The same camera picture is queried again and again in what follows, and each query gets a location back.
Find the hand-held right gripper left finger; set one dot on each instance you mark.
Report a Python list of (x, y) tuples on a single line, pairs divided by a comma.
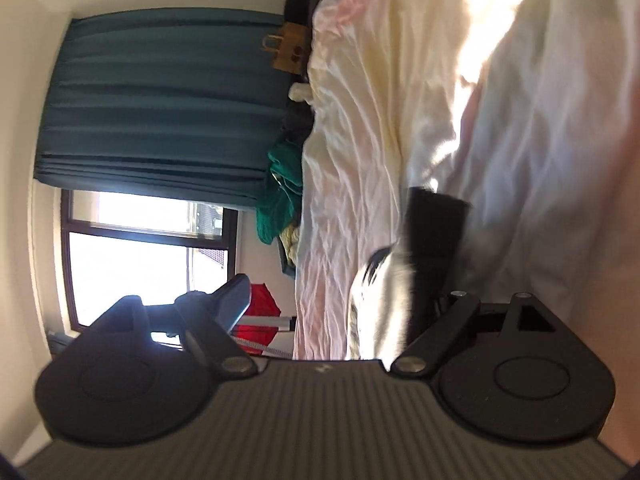
[(234, 300)]

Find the green cloth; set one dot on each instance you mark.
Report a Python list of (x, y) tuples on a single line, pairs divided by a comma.
[(280, 185)]

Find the dark clothes pile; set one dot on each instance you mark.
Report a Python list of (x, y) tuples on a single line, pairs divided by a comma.
[(297, 120)]

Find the brown paper bag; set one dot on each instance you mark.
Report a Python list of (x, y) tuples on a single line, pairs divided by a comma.
[(290, 47)]

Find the yellow cloth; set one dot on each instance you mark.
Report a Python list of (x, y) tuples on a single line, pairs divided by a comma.
[(290, 242)]

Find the dark framed window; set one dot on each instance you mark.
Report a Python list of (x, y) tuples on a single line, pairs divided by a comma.
[(130, 260)]

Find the teal curtain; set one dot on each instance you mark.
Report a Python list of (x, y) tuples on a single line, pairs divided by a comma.
[(160, 100)]

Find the red fabric item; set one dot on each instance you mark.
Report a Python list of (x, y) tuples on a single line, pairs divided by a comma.
[(260, 310)]

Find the black and white striped garment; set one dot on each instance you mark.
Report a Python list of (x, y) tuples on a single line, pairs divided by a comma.
[(382, 300)]

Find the pastel bed sheet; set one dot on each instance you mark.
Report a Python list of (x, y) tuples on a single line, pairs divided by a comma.
[(360, 125)]

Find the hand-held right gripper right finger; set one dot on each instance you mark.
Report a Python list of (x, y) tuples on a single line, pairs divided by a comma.
[(445, 325)]

